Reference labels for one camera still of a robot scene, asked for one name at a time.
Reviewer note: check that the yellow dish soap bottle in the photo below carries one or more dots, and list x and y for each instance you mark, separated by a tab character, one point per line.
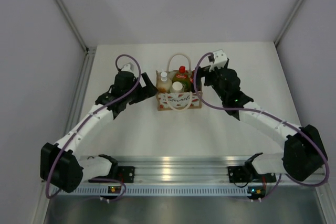
182	76

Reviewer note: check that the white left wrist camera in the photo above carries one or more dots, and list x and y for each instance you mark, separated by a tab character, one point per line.
129	67

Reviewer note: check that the aluminium mounting rail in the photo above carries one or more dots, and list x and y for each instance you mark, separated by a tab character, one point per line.
182	176

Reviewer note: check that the watermelon print canvas bag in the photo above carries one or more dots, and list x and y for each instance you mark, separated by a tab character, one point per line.
177	101

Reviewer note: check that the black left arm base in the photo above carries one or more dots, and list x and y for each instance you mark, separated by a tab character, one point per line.
126	174

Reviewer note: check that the white cap jar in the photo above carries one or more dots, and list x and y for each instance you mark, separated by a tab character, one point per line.
177	87

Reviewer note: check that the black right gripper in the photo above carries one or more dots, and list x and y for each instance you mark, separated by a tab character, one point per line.
205	73

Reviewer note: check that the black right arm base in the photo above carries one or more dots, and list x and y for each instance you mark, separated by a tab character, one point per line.
240	176

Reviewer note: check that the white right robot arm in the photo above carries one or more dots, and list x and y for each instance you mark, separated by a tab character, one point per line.
302	151

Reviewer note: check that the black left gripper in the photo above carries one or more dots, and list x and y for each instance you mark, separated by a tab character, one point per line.
149	88

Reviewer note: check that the beige pump soap bottle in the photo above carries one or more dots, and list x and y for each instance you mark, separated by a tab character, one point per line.
164	83

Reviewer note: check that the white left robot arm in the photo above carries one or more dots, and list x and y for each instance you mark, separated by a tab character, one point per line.
61	163

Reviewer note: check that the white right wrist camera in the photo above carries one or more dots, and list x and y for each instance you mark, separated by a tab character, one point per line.
218	59

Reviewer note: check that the dark green red-cap bottle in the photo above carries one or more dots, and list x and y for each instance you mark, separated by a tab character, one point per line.
193	78

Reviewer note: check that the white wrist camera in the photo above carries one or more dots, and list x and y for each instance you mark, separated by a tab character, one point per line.
129	67
218	59

